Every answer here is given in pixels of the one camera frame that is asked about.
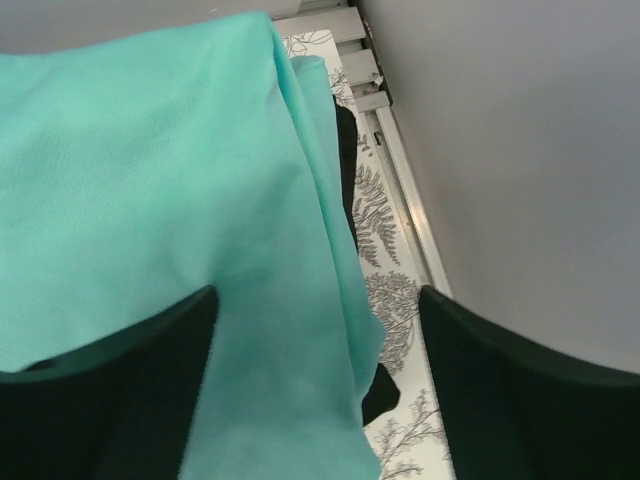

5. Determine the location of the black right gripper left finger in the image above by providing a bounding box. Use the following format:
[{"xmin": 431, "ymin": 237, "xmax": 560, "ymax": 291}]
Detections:
[{"xmin": 1, "ymin": 286, "xmax": 218, "ymax": 479}]

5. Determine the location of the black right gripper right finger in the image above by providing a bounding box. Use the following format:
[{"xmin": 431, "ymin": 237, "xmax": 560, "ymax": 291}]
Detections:
[{"xmin": 419, "ymin": 286, "xmax": 639, "ymax": 480}]

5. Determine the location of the teal t shirt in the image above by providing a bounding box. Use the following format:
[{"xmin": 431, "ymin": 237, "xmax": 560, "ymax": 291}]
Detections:
[{"xmin": 1, "ymin": 12, "xmax": 384, "ymax": 479}]

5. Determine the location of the floral table cloth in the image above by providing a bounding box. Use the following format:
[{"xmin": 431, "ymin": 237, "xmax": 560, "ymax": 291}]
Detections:
[{"xmin": 272, "ymin": 27, "xmax": 454, "ymax": 480}]

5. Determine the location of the folded black t shirt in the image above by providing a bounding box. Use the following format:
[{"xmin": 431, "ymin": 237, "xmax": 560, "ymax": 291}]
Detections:
[{"xmin": 333, "ymin": 98, "xmax": 400, "ymax": 426}]

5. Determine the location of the aluminium table frame rail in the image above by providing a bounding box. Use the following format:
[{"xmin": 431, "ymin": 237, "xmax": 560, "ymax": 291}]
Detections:
[{"xmin": 275, "ymin": 1, "xmax": 452, "ymax": 295}]

